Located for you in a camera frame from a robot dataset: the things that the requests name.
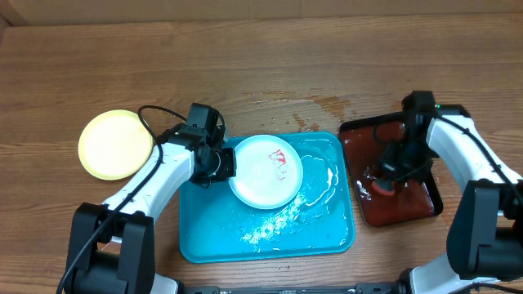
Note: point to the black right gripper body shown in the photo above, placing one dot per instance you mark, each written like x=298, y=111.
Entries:
x=392, y=169

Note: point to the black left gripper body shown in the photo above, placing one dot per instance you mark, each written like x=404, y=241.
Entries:
x=221, y=167

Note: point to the light blue plate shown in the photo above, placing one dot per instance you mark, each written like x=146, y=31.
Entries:
x=268, y=172

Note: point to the small yellow plate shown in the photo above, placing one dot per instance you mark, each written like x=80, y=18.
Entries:
x=114, y=145

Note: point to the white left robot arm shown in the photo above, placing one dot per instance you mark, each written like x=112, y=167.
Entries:
x=111, y=245

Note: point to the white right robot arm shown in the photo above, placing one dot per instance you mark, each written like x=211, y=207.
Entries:
x=484, y=243

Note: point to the dark red water tray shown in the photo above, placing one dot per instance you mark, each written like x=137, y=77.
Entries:
x=364, y=141

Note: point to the teal plastic tray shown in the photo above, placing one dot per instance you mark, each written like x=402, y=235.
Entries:
x=216, y=226

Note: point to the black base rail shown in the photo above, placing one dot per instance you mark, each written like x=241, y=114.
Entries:
x=360, y=288

